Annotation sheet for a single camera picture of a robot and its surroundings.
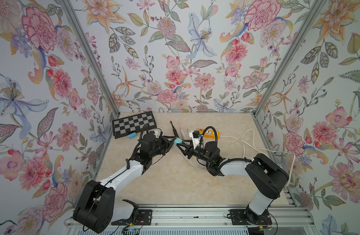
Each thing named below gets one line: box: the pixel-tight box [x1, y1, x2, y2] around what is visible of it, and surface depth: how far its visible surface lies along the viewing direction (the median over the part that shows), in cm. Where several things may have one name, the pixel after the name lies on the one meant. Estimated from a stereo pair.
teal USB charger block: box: [174, 137, 183, 146], surface depth 82 cm
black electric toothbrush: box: [170, 120, 180, 139], surface depth 109 cm
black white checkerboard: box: [112, 110, 158, 140], surface depth 112 cm
